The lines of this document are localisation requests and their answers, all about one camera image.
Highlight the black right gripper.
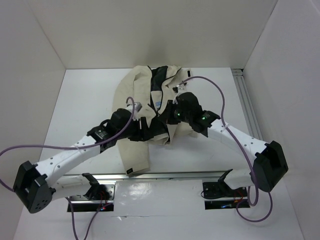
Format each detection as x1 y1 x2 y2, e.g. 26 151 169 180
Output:
158 99 192 124

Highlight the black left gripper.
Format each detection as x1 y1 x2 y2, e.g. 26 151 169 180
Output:
116 116 154 142

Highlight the cream jacket with black zipper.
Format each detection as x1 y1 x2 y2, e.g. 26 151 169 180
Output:
112 65 197 176

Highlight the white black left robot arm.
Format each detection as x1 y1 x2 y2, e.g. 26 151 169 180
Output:
13 107 154 214

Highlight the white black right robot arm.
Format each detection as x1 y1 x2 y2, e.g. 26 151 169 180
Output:
159 92 289 196

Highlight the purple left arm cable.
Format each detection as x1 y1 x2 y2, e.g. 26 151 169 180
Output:
0 96 137 240

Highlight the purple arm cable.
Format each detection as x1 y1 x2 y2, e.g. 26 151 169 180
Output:
178 76 273 222
0 96 137 240

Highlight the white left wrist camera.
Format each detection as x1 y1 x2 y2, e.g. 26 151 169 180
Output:
126 102 142 118

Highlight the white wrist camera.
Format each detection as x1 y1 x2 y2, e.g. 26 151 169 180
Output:
172 82 188 97
126 102 142 118

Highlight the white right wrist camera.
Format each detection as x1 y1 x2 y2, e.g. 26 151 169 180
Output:
172 82 188 97

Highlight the aluminium rail front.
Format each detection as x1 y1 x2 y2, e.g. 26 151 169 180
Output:
62 170 232 181

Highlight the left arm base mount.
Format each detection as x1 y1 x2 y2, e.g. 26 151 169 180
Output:
69 173 115 213

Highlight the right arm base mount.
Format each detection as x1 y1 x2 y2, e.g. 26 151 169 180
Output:
200 169 250 210

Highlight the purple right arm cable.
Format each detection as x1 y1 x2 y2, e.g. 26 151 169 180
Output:
178 76 273 222

